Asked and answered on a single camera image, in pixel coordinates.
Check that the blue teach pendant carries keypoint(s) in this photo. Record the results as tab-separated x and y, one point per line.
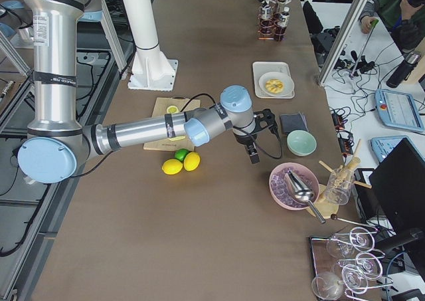
382	146
398	110

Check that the yellow lemon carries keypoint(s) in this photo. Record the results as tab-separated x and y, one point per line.
191	161
172	166

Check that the white round plate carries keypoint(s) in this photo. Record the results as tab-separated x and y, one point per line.
286	79

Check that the pink bowl with ice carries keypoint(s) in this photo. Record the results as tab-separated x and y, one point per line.
279	189

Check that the green lime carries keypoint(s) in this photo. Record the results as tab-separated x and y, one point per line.
181	154

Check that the grey folded cloth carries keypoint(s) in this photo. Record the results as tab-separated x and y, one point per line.
293	122

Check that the white rectangular tray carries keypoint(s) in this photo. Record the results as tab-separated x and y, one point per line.
260	68

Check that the wooden cutting board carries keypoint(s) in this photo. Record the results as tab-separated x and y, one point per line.
169	144

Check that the tea bottle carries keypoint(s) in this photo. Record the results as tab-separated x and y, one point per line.
264	16
281	23

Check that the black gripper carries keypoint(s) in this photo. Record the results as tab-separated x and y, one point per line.
243	139

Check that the copper wire bottle rack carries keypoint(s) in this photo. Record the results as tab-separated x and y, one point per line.
268	34

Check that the braided ring bread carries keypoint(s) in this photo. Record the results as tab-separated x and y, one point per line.
274	86

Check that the aluminium frame post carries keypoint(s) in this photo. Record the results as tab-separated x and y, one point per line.
345	30

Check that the tray of wine glasses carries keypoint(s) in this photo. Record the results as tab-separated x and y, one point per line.
346	265

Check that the clear glass pitcher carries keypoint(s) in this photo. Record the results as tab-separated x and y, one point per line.
338	189

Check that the wooden stand with sticks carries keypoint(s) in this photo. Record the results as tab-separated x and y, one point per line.
332	208

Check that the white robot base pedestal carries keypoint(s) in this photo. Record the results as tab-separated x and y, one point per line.
151	70

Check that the lower yellow lemon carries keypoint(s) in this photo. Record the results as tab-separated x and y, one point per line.
172	166

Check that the upper yellow lemon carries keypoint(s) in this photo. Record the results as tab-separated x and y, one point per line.
191	161

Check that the black thermos bottle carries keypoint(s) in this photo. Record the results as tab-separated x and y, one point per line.
404	69

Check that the black monitor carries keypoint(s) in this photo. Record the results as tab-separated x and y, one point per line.
398	184

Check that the mint green bowl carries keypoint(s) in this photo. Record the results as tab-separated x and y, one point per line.
301	143

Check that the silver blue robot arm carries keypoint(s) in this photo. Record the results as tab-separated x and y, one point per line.
57	145

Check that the steel ice scoop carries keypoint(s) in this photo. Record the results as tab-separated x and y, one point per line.
301	193

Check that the half lemon slice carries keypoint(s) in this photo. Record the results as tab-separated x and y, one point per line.
172	109

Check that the person in green jacket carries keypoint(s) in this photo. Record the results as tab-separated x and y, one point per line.
403	19

